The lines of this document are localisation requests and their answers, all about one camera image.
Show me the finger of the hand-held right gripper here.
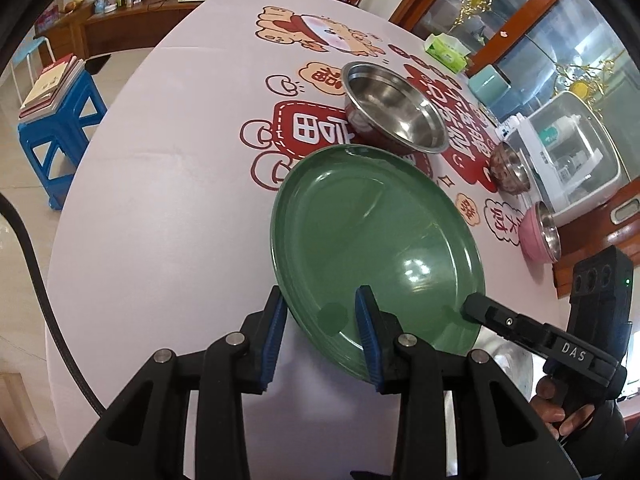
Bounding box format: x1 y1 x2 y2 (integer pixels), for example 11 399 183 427
462 294 619 386

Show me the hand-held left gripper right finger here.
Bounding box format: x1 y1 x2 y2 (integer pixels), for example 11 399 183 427
354 285 576 480

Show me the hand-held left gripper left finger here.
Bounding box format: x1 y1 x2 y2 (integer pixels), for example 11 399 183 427
60 285 289 480

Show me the light blue ceramic plate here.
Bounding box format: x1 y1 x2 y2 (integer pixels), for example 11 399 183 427
475 332 533 401

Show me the pink steel-lined bowl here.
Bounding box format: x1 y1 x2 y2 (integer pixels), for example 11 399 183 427
517 200 562 264

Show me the green plate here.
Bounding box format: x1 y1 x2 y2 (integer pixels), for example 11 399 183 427
270 144 487 380

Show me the small steel bowl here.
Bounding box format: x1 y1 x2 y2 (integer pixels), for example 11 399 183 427
487 141 532 195

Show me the wide-rimmed steel bowl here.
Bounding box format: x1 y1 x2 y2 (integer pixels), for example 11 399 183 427
341 61 451 155

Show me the person's right hand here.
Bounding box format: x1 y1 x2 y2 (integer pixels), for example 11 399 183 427
530 375 598 438

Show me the white plastic storage box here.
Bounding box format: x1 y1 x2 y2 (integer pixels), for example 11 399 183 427
495 91 628 228

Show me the pink printed tablecloth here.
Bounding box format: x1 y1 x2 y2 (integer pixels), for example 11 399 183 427
45 0 576 480

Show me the teal box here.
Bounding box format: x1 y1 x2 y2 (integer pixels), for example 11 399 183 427
467 66 511 121

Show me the green tissue box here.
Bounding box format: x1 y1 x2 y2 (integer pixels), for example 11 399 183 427
424 33 471 73

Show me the glass cabinet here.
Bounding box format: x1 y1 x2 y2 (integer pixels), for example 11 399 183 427
390 0 640 181

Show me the blue plastic stool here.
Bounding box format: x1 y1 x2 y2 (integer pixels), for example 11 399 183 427
17 67 108 211

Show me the gold ornament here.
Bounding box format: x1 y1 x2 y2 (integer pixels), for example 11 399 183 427
450 0 621 101

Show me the stack of books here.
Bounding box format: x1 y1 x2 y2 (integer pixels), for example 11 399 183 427
19 55 87 123

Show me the wooden television cabinet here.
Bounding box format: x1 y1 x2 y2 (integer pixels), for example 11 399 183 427
35 0 221 61

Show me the white stool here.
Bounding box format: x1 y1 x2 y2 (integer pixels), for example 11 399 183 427
9 35 56 106

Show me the red tissue box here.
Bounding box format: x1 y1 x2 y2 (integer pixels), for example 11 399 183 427
35 4 61 32

